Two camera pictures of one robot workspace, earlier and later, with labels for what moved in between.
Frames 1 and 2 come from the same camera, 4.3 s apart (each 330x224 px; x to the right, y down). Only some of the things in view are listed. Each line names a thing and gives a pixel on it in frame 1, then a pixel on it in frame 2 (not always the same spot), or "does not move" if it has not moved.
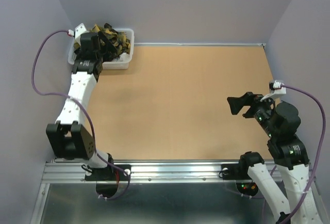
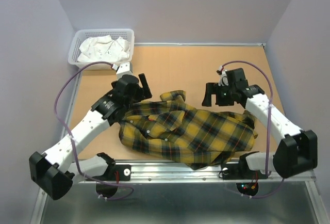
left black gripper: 105,45 -> 143,93
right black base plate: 234,171 does not move
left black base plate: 108,174 does not move
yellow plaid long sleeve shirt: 117,42 -> 171,128
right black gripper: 249,98 -> 213,88
